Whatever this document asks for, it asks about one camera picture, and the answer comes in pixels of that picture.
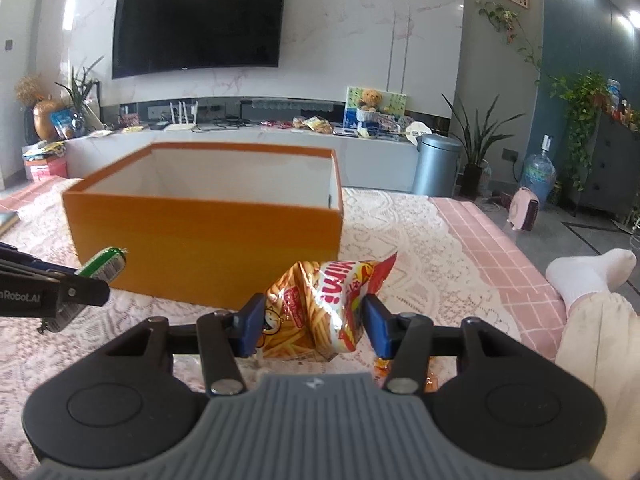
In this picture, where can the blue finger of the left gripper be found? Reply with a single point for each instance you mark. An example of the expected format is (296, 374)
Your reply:
(12, 254)
(75, 288)

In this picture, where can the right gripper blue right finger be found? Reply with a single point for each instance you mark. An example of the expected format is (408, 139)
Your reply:
(404, 338)

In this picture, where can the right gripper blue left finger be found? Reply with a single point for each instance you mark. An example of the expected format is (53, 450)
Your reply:
(225, 337)

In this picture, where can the green sausage stick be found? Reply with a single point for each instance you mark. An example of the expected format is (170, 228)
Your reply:
(105, 266)

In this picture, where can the red fries snack bag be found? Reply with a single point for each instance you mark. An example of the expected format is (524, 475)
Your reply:
(313, 311)

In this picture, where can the red spicy meat packet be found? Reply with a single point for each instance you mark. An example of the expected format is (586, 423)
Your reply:
(405, 377)

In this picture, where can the white lace tablecloth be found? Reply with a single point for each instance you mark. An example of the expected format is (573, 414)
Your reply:
(443, 259)

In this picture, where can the orange cardboard box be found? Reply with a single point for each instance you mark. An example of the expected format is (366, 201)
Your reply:
(203, 232)

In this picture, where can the brown vase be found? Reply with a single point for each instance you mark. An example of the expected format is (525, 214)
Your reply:
(42, 118)

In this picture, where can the grey metal trash bin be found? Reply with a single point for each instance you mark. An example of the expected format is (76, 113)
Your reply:
(438, 165)

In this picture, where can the white tv cabinet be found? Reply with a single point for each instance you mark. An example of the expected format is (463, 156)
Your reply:
(361, 163)

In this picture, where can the green potted floor plant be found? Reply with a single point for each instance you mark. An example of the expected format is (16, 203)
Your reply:
(477, 137)

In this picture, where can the potted aloe plant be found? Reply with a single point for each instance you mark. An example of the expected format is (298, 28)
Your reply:
(83, 90)

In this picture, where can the pink small heater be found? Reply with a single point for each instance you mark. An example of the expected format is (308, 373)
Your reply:
(523, 210)

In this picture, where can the white wifi router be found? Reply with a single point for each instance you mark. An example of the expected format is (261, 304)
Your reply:
(184, 116)

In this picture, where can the white sock foot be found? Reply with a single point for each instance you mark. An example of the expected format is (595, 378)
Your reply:
(575, 278)

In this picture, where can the snack pile on cabinet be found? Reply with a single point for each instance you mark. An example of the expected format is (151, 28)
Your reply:
(314, 124)

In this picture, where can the teddy bear gift box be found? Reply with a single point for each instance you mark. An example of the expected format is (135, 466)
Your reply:
(370, 111)

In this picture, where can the blue water jug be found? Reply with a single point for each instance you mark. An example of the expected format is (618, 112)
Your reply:
(539, 173)

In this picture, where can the beige trouser leg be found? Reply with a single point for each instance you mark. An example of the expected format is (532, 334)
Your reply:
(600, 346)

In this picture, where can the dark grey drawer cabinet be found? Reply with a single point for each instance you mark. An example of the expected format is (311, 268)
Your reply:
(612, 184)

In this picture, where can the trailing green ivy plant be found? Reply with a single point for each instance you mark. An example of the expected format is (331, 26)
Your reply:
(584, 95)

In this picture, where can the black wall television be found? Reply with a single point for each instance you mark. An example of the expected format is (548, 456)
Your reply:
(158, 36)

